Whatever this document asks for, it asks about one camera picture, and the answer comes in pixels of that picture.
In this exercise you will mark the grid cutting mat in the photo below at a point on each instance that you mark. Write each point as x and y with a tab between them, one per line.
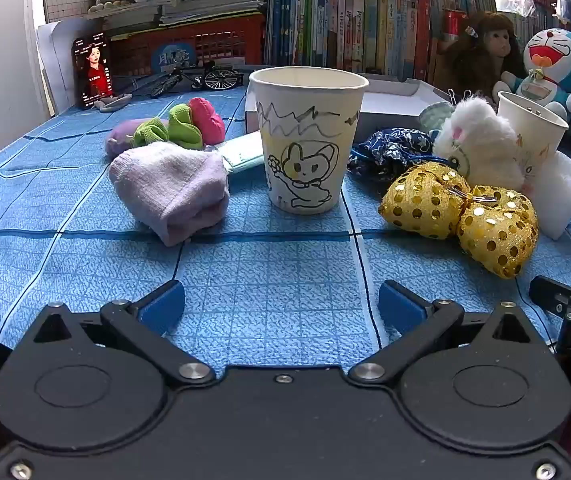
65	5

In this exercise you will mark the paper cup with faint drawing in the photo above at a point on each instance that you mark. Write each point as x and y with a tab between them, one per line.
535	135

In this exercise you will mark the white fluffy plush toy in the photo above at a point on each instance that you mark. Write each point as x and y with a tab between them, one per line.
475	145

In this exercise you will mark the paper cup with rabbit drawing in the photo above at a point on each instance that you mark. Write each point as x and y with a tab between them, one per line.
305	130

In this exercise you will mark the red tin can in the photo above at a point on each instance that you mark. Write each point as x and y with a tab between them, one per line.
455	25

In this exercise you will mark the brown haired monkey doll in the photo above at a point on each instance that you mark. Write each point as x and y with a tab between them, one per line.
485	55

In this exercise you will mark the blue checkered tablecloth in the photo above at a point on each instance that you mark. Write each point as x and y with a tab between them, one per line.
275	260

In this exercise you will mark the light blue face mask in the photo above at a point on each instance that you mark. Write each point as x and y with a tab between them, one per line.
243	155

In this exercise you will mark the smartphone with lit screen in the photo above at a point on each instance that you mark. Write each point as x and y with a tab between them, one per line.
92	70

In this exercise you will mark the white paper board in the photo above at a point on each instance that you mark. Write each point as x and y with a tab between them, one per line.
55	60

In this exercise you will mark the red plastic crate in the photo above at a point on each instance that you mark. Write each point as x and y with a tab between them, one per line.
225	40

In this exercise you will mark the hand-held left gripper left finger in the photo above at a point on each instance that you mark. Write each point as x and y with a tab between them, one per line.
163	306

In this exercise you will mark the purple plush toy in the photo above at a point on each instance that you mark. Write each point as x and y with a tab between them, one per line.
119	139

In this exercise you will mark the green scrunchie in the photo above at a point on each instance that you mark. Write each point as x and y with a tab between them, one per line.
165	127

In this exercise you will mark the white shallow cardboard box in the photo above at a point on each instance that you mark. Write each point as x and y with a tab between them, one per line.
390	105

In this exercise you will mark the row of upright books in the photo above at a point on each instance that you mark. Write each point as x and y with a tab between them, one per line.
365	25

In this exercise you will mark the lavender knit sock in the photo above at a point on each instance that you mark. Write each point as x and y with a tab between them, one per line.
170	190

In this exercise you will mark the white foam block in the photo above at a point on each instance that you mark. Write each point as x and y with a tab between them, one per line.
565	195

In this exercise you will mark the black model bicycle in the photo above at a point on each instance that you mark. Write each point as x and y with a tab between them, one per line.
220	78

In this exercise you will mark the green patterned cloth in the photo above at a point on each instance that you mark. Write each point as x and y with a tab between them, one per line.
435	116

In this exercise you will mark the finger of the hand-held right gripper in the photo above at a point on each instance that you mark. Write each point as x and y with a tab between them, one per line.
550	296

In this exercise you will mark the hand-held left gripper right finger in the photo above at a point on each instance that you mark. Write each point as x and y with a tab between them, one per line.
400	306

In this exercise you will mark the blue cat plush toy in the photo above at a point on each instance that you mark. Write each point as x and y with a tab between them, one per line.
560	65

